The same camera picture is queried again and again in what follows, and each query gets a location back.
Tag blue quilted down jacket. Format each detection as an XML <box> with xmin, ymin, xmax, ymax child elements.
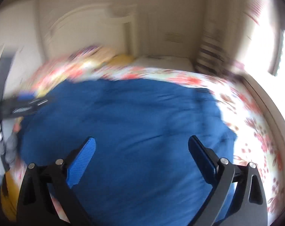
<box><xmin>18</xmin><ymin>79</ymin><xmax>236</xmax><ymax>225</ymax></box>

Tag yellow bag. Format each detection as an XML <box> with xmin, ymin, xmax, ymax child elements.
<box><xmin>0</xmin><ymin>169</ymin><xmax>20</xmax><ymax>222</ymax></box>

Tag white drawer cabinet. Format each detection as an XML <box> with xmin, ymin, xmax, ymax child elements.
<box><xmin>0</xmin><ymin>0</ymin><xmax>44</xmax><ymax>96</ymax></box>

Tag floral bed sheet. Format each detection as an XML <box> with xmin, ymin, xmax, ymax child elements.
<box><xmin>20</xmin><ymin>56</ymin><xmax>284</xmax><ymax>223</ymax></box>

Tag colourful patterned pillow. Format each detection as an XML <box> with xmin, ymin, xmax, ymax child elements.
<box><xmin>68</xmin><ymin>45</ymin><xmax>116</xmax><ymax>61</ymax></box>

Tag yellow pillow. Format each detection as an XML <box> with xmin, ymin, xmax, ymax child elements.
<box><xmin>107</xmin><ymin>54</ymin><xmax>135</xmax><ymax>66</ymax></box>

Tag white wooden headboard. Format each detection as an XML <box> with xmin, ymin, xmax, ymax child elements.
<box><xmin>44</xmin><ymin>4</ymin><xmax>139</xmax><ymax>58</ymax></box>

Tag striped curtain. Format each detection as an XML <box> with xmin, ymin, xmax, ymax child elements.
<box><xmin>194</xmin><ymin>29</ymin><xmax>228</xmax><ymax>76</ymax></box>

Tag white bedside table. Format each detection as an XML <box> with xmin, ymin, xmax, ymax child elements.
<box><xmin>132</xmin><ymin>55</ymin><xmax>194</xmax><ymax>72</ymax></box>

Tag wall socket plate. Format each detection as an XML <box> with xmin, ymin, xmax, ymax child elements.
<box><xmin>164</xmin><ymin>32</ymin><xmax>183</xmax><ymax>43</ymax></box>

